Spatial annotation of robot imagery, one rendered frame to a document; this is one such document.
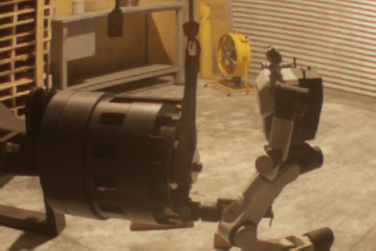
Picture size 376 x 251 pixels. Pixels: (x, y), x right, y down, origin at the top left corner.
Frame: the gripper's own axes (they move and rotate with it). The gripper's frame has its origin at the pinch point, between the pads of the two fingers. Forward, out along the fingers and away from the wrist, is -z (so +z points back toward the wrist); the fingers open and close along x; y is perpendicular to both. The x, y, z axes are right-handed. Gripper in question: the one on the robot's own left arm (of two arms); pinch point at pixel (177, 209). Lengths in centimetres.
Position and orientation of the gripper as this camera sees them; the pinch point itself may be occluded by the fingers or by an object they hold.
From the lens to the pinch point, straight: 270.2
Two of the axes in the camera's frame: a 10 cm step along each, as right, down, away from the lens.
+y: -2.6, 0.8, -9.6
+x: 0.3, -10.0, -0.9
